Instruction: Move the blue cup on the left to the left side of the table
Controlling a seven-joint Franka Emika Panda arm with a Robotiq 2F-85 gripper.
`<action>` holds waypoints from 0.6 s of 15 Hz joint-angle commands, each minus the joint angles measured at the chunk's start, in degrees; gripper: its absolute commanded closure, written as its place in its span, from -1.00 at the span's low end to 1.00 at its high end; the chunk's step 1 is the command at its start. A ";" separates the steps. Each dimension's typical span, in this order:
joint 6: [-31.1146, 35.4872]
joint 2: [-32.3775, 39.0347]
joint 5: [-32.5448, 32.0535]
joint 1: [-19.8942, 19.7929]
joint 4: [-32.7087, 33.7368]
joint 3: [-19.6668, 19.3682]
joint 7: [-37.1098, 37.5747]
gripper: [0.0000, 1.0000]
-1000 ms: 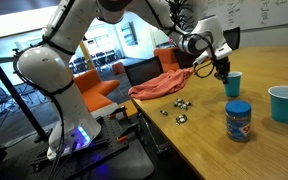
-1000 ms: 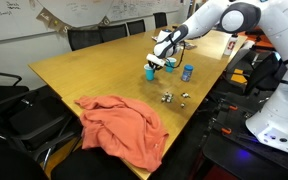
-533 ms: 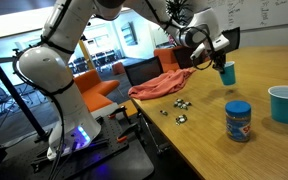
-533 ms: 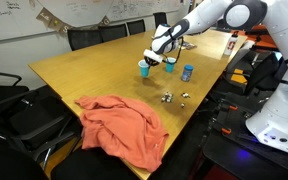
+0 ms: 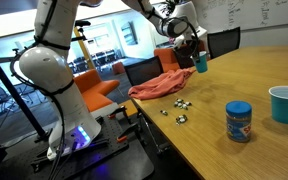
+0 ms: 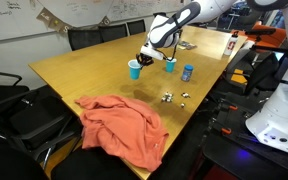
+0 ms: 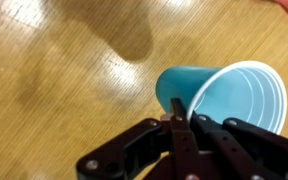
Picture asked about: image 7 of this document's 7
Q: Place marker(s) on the small blue plastic cup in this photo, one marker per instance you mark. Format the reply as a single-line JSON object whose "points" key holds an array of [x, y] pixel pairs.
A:
{"points": [[237, 91]]}

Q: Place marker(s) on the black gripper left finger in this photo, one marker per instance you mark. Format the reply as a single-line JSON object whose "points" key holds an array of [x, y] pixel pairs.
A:
{"points": [[180, 146]]}

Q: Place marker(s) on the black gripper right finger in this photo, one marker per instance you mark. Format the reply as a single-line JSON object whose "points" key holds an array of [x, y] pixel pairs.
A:
{"points": [[244, 146]]}

